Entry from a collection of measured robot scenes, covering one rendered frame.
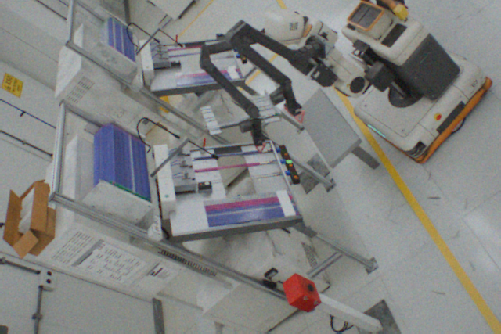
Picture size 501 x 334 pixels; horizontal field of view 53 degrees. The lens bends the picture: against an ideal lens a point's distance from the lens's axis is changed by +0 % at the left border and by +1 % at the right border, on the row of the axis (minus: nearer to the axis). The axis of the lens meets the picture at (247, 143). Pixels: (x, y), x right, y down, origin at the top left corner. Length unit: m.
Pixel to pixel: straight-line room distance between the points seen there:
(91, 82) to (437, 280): 2.59
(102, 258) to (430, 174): 2.03
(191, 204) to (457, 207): 1.54
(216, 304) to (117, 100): 1.64
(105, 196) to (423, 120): 1.90
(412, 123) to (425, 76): 0.33
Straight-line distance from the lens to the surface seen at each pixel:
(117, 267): 2.84
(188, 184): 2.89
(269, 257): 3.03
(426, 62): 3.07
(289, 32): 2.70
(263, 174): 3.05
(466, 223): 3.16
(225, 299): 3.24
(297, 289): 2.60
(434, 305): 3.10
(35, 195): 2.81
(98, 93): 3.83
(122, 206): 2.66
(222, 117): 4.05
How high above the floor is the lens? 2.70
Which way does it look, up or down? 35 degrees down
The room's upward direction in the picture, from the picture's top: 57 degrees counter-clockwise
